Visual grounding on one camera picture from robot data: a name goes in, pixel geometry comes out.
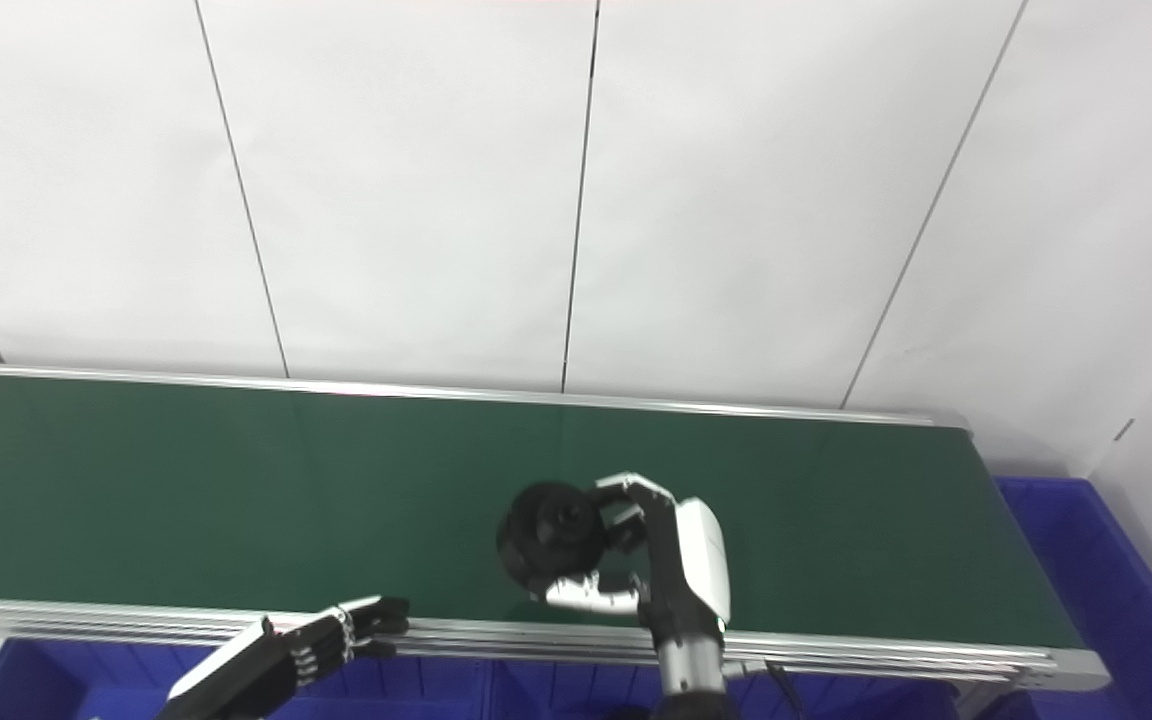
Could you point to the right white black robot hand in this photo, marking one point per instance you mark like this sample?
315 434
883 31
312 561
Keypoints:
696 570

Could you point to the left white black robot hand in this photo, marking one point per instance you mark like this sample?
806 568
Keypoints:
246 670

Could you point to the black round plastic part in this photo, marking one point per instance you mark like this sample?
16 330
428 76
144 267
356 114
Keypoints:
546 540

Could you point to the blue plastic bin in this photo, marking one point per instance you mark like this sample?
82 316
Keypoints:
866 705
86 685
1126 600

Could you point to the green conveyor belt aluminium frame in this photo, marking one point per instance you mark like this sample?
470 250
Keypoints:
236 500

